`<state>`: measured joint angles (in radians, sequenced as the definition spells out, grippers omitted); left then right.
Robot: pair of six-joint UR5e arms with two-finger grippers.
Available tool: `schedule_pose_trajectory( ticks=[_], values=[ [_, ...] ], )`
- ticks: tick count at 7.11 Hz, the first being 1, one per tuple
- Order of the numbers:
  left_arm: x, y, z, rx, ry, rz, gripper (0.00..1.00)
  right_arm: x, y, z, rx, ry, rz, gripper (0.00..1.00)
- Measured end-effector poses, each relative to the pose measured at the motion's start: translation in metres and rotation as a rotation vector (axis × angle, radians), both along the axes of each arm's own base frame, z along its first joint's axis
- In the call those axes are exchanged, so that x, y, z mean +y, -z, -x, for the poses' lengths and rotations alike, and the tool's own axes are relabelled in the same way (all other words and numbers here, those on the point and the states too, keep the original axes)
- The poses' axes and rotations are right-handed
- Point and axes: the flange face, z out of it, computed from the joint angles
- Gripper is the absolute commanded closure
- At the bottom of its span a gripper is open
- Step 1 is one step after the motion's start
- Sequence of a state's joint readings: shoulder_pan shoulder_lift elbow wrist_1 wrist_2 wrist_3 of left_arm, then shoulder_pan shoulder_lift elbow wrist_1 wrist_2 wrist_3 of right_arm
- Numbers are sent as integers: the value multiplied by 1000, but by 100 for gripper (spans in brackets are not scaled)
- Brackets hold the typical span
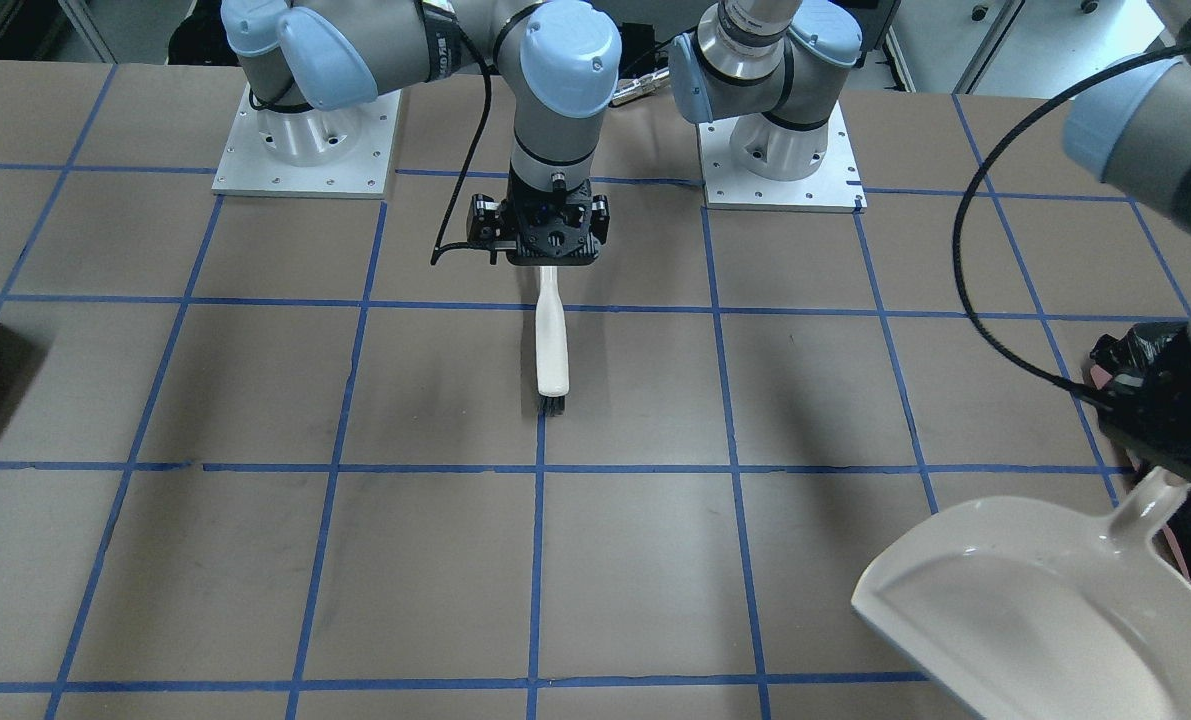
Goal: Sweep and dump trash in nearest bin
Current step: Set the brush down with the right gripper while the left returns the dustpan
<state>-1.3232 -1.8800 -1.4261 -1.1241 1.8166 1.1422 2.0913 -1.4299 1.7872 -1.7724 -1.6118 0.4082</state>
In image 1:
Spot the beige hand brush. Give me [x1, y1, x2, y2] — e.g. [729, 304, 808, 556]
[535, 267, 569, 417]

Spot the black dustpan-side gripper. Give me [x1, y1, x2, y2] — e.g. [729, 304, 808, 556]
[1089, 323, 1191, 483]

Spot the beige plastic dustpan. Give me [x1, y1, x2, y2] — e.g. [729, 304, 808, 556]
[852, 468, 1191, 719]

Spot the black brush-side gripper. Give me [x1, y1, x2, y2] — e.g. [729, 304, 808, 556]
[467, 176, 610, 267]

